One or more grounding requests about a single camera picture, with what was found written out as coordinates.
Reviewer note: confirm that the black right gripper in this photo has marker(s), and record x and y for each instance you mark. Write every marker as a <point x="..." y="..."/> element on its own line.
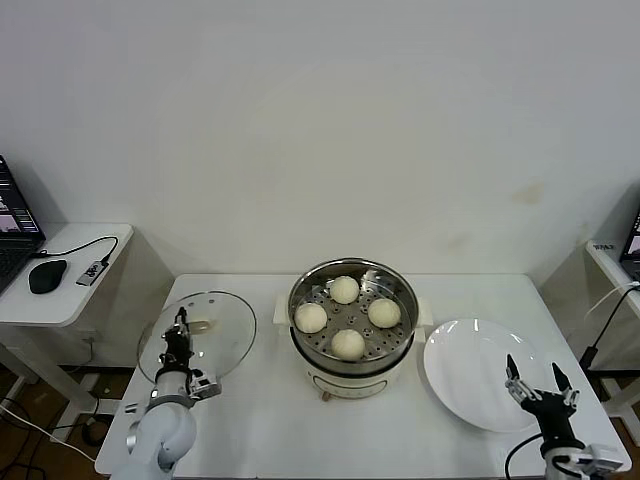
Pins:
<point x="552" y="417"/>

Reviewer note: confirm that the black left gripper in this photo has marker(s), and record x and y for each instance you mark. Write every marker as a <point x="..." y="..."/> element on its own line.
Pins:
<point x="177" y="352"/>

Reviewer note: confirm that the white steamed baozi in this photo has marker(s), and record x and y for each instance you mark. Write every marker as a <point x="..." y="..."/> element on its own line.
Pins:
<point x="347" y="344"/>
<point x="310" y="317"/>
<point x="384" y="312"/>
<point x="343" y="289"/>

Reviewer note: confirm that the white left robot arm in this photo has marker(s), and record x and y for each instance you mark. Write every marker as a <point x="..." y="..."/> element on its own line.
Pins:
<point x="165" y="430"/>

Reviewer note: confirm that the stainless steel steamer pot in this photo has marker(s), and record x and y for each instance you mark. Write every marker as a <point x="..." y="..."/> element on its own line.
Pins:
<point x="320" y="345"/>

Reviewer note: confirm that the white round plate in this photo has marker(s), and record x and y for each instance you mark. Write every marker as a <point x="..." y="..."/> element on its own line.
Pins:
<point x="465" y="370"/>

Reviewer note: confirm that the grey USB hub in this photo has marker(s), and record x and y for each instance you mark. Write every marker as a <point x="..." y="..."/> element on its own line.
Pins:
<point x="91" y="273"/>

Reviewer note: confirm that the white side table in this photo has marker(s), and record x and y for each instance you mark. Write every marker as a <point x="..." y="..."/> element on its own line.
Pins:
<point x="75" y="305"/>

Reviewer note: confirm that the black computer mouse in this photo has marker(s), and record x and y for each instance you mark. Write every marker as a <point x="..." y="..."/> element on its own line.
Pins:
<point x="46" y="276"/>

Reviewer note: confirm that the black round floor object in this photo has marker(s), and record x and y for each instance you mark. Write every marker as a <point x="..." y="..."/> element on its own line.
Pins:
<point x="92" y="434"/>

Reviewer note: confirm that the cream electric cooker base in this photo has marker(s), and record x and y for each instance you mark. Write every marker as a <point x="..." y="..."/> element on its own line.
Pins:
<point x="350" y="385"/>

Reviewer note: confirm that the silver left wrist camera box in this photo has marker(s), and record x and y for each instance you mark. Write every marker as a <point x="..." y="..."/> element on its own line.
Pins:
<point x="206" y="387"/>

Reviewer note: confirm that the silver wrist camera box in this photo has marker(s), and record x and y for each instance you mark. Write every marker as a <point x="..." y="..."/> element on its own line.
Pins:
<point x="602" y="452"/>
<point x="206" y="387"/>

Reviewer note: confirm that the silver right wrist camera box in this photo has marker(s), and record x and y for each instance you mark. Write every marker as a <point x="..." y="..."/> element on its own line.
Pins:
<point x="602" y="452"/>

